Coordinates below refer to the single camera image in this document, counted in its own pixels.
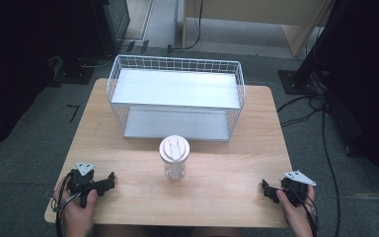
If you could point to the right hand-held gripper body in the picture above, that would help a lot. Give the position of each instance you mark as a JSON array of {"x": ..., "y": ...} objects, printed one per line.
[{"x": 295, "y": 186}]

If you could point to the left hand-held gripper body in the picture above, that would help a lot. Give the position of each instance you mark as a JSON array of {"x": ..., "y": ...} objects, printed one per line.
[{"x": 80, "y": 181}]

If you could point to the clear cup with white lid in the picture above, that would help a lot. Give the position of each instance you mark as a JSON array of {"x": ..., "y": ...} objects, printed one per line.
[{"x": 174, "y": 149}]

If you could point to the person's right hand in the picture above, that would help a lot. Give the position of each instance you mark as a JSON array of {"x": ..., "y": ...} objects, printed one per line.
[{"x": 294, "y": 214}]

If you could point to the person's left hand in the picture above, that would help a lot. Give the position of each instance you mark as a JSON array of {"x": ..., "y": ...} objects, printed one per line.
[{"x": 75, "y": 214}]

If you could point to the black flat stand base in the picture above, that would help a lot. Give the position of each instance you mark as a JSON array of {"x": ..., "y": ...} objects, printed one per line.
[{"x": 74, "y": 70}]

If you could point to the black metal stand with base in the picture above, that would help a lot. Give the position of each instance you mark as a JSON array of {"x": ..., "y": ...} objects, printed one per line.
[{"x": 304, "y": 70}]

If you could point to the dark equipment cabinet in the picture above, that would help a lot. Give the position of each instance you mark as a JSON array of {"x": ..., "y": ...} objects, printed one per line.
[{"x": 112, "y": 23}]

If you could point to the light wooden cabinet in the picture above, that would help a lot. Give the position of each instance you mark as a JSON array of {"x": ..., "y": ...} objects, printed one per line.
[{"x": 260, "y": 19}]

